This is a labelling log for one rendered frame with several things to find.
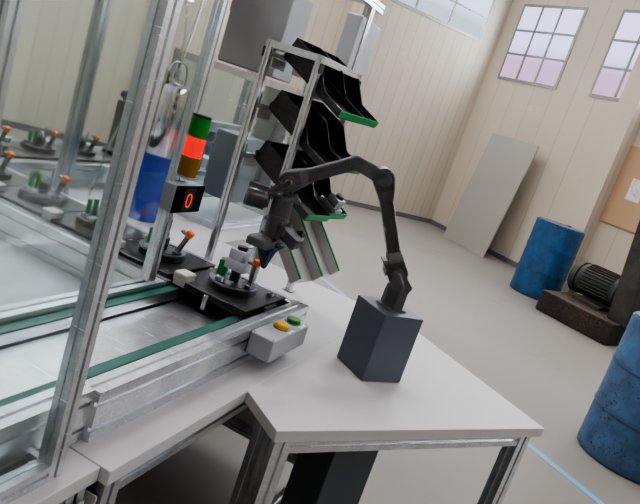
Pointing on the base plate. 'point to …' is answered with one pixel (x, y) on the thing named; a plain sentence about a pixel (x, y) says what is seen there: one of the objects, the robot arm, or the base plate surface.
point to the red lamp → (193, 147)
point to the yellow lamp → (188, 166)
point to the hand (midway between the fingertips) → (266, 256)
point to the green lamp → (199, 128)
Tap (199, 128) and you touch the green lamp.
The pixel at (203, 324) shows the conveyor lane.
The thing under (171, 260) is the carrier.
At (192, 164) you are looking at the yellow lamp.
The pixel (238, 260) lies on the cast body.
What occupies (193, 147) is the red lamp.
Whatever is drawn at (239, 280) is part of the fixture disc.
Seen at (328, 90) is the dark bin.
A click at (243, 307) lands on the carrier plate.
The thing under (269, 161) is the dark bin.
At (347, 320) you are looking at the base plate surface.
